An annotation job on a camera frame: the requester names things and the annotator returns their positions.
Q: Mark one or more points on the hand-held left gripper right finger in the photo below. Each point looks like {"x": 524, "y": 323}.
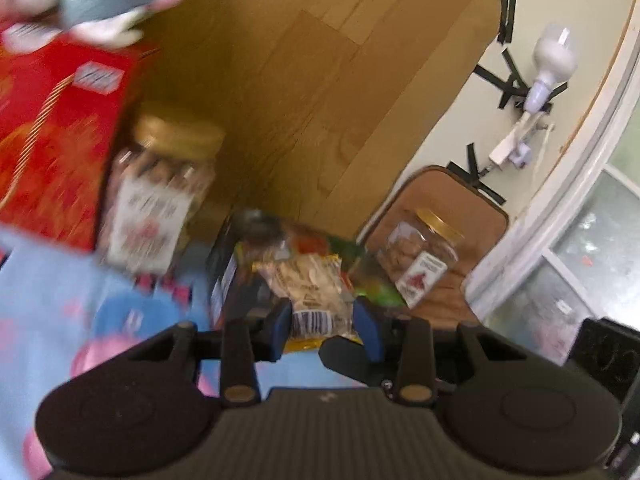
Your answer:
{"x": 367, "y": 330}

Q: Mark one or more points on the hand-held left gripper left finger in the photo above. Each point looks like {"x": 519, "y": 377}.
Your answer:
{"x": 279, "y": 332}

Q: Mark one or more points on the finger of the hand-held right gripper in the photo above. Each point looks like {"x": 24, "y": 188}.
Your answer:
{"x": 345, "y": 357}

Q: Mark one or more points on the yellow nut packet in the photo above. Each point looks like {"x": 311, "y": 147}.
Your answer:
{"x": 310, "y": 290}

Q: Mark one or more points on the black printed box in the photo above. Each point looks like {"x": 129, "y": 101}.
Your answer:
{"x": 225, "y": 280}

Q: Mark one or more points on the red snack packet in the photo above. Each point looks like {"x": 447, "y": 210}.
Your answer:
{"x": 307, "y": 242}

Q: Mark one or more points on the pecan jar with gold lid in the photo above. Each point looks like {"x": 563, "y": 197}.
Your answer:
{"x": 420, "y": 260}

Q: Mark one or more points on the brown seat cushion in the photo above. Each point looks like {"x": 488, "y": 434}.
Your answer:
{"x": 475, "y": 240}

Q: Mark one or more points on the cashew jar with gold lid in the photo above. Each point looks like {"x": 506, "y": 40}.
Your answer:
{"x": 155, "y": 200}

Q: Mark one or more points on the black tape strip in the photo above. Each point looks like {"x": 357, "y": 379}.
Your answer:
{"x": 510, "y": 87}
{"x": 475, "y": 180}
{"x": 507, "y": 15}

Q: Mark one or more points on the printed cartoon bedsheet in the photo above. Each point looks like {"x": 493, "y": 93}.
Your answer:
{"x": 50, "y": 300}

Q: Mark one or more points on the wooden board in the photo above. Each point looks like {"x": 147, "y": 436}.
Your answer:
{"x": 325, "y": 85}

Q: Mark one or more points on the red gift box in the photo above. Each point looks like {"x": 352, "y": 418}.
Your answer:
{"x": 55, "y": 150}

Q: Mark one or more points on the white light bulb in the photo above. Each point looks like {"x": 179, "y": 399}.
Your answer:
{"x": 552, "y": 55}

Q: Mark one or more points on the white window frame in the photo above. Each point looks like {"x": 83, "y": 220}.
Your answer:
{"x": 575, "y": 195}

